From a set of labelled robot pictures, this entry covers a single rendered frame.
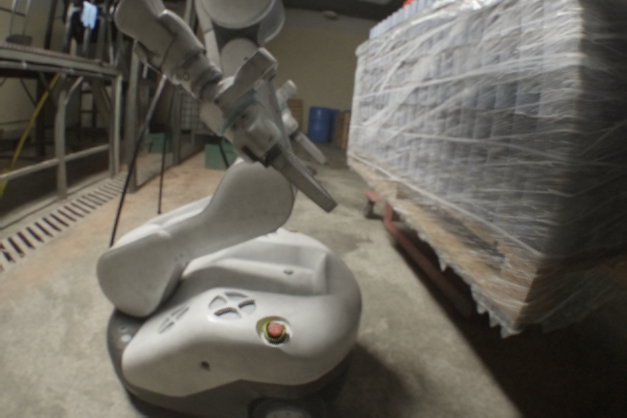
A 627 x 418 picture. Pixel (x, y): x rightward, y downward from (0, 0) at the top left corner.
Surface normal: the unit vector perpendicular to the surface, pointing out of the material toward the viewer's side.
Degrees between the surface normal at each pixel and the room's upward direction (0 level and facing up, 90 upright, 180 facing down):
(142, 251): 88
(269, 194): 90
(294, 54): 90
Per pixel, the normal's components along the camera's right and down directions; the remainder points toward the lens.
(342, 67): 0.11, 0.22
